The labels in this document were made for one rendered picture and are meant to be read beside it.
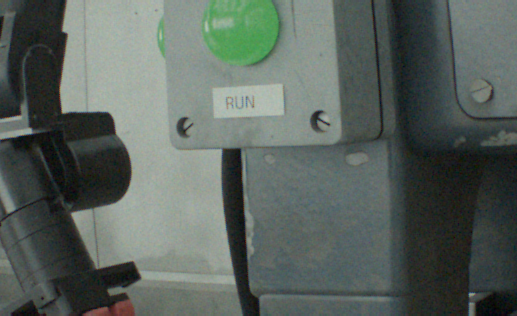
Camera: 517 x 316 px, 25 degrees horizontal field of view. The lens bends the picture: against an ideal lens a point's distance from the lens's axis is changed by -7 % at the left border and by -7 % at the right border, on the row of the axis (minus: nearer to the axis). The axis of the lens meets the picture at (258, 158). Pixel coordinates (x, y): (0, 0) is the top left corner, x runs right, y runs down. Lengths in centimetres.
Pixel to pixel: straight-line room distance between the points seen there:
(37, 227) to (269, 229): 31
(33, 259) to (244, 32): 39
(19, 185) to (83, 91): 656
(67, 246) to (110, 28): 644
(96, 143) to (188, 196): 606
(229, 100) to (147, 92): 659
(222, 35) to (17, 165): 39
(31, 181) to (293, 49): 39
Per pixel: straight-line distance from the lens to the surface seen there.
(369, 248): 48
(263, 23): 44
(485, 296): 68
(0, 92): 80
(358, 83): 45
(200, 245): 692
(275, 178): 50
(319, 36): 44
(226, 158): 53
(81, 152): 85
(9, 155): 81
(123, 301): 80
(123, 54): 716
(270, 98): 45
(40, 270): 79
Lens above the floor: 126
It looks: 3 degrees down
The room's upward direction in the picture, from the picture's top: 3 degrees counter-clockwise
